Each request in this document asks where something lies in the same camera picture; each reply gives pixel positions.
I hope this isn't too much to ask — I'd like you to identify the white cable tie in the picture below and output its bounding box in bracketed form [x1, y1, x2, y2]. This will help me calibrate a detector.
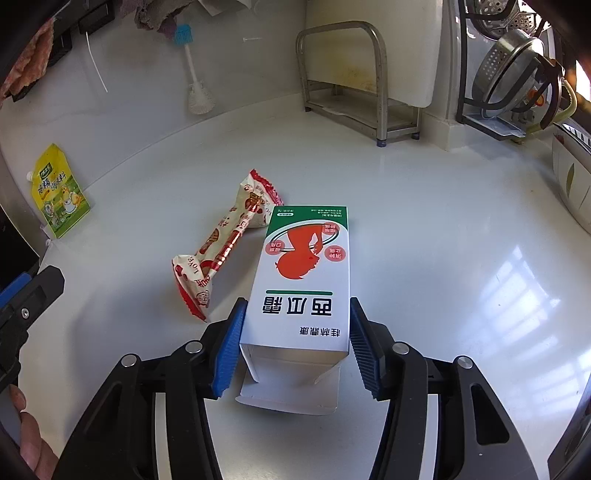
[85, 32, 109, 93]

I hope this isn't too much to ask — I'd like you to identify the white slotted basket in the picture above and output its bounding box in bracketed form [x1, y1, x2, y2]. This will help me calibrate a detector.
[551, 122, 591, 222]

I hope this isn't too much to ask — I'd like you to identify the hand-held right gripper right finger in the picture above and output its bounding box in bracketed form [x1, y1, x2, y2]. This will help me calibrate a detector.
[348, 296, 541, 480]

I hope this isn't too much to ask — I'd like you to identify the steel colander with handle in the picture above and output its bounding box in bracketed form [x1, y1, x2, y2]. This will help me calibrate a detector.
[471, 28, 578, 127]

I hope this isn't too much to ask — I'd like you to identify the person's left hand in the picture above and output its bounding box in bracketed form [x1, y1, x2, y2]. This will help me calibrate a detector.
[8, 384, 58, 480]

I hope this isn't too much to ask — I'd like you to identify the white brush with blue handle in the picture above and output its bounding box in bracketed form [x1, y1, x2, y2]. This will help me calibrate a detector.
[173, 24, 215, 116]

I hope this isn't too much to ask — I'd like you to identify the orange hanging cloth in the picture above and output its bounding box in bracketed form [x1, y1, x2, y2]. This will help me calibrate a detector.
[0, 18, 56, 97]

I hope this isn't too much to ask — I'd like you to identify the grey pink hanging cloth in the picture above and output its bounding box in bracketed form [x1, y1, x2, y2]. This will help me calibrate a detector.
[134, 0, 204, 38]

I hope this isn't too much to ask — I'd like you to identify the perforated steel steamer plate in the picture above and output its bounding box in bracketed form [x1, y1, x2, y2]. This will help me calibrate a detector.
[466, 0, 546, 33]

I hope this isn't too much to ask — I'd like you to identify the yellow seasoning pouch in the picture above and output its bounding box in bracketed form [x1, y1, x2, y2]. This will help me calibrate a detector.
[27, 143, 90, 239]

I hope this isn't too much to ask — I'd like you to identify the black wall hook bar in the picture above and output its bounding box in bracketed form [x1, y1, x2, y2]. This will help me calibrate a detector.
[46, 0, 116, 65]

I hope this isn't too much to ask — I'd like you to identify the metal cutting board rack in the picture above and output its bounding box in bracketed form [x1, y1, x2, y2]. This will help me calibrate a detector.
[295, 21, 421, 148]

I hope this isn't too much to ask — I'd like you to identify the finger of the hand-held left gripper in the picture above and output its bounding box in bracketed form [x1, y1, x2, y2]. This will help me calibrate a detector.
[0, 265, 65, 326]

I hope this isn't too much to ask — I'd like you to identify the red and white snack wrapper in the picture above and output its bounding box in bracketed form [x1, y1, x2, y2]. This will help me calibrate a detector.
[172, 168, 283, 322]

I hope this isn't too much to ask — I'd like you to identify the white cutting board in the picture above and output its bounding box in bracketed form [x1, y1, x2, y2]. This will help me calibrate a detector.
[305, 0, 448, 108]

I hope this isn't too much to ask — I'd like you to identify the white and green carton box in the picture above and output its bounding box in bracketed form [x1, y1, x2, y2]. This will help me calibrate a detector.
[235, 204, 352, 415]

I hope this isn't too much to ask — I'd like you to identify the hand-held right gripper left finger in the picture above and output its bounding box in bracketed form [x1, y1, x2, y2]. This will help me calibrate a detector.
[54, 296, 250, 480]

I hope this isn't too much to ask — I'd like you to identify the black wire lid rack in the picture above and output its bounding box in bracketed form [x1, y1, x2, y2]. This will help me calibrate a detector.
[457, 0, 578, 139]

